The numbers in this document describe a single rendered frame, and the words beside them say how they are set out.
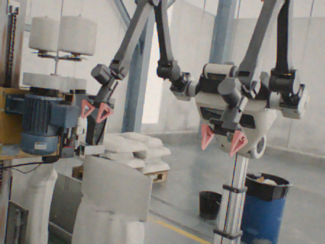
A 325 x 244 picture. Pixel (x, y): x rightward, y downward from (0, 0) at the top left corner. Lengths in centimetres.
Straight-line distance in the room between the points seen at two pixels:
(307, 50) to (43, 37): 841
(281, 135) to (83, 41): 849
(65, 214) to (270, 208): 197
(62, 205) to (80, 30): 139
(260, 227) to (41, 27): 276
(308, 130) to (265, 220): 606
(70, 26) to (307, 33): 856
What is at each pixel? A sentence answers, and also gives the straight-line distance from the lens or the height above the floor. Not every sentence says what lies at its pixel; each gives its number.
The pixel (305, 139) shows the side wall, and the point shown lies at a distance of 958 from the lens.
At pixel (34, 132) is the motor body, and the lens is 154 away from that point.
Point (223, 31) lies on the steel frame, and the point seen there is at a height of 317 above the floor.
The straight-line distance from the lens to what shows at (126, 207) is 167.
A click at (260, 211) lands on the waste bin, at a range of 366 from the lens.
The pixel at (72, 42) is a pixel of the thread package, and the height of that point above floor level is 157.
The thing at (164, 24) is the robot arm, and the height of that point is 173.
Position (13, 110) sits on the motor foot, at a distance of 164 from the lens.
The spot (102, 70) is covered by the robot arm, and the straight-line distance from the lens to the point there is 146.
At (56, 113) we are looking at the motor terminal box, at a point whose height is 127.
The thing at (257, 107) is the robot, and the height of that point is 140.
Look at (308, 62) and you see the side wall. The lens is 967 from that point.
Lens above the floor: 144
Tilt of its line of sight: 6 degrees down
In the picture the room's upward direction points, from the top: 8 degrees clockwise
